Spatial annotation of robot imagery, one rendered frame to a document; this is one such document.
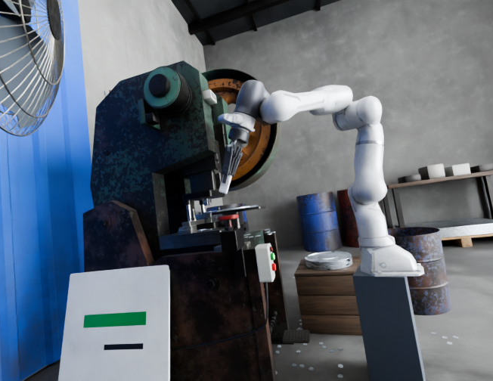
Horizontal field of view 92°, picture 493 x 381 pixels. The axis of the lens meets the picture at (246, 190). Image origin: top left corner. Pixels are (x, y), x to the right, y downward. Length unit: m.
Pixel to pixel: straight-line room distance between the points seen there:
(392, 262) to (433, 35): 4.82
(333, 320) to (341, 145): 3.44
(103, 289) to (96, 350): 0.23
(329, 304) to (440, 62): 4.57
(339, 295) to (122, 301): 1.12
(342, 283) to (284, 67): 4.29
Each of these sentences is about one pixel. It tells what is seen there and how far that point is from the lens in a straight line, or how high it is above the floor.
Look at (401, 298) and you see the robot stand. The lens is 1.12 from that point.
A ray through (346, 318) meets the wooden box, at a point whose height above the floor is 0.09.
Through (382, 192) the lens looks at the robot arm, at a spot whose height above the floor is 0.77.
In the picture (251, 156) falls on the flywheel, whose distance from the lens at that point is 1.57.
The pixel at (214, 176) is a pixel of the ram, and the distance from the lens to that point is 1.21.
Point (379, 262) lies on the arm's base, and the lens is 1.11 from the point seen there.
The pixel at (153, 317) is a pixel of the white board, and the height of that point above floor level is 0.39.
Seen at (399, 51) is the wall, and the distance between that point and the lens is 5.35.
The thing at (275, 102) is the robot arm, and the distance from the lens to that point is 0.83.
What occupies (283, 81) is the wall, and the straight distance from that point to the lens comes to 5.04.
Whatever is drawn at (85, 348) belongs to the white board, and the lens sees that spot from 1.37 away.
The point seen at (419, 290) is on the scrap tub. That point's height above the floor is 0.15.
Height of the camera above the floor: 0.77
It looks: 5 degrees up
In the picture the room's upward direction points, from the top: 8 degrees counter-clockwise
